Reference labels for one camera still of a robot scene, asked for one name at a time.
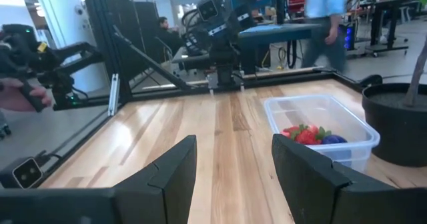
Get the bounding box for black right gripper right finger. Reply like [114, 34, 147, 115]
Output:
[271, 133, 427, 224]

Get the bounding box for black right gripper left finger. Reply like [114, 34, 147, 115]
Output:
[0, 134, 198, 224]

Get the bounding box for clear plastic tupperware container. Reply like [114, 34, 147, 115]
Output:
[263, 93, 381, 173]

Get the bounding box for person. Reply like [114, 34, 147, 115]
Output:
[302, 0, 350, 73]
[155, 16, 184, 57]

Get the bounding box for grey computer desk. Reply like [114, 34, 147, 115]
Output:
[173, 23, 321, 75]

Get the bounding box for black partition panel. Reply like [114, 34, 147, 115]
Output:
[106, 0, 161, 81]

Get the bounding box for black plant pot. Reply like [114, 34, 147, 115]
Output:
[362, 83, 427, 167]

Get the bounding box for silver aluminium extrusion piece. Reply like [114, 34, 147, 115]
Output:
[107, 73, 120, 117]

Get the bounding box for white column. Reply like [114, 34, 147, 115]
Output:
[33, 0, 111, 93]

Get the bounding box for black standing desk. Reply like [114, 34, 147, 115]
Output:
[346, 0, 423, 58]

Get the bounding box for person's hand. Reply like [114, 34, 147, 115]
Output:
[0, 77, 53, 113]

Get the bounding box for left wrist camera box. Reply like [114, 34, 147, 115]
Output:
[195, 0, 224, 21]

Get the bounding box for black power cable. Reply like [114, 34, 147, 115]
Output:
[312, 67, 427, 89]

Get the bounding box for small black depth camera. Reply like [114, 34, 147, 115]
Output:
[0, 156, 45, 189]

